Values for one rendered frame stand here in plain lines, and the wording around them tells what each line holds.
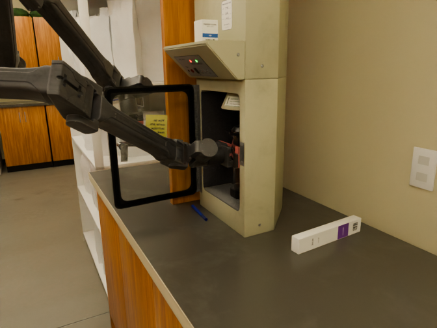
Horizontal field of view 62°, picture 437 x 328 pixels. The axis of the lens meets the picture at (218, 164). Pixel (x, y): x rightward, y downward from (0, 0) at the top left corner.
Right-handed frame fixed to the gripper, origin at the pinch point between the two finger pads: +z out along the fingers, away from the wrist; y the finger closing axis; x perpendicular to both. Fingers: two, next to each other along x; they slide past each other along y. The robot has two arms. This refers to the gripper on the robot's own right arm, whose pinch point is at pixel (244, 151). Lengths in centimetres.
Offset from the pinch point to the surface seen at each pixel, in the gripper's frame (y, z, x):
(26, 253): 209, -81, 115
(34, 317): 118, -77, 116
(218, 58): -14.8, -16.6, -29.3
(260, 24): -14.9, -4.0, -38.1
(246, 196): -14.6, -8.3, 10.0
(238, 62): -14.9, -10.7, -28.4
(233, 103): -3.8, -6.4, -16.6
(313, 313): -51, -14, 24
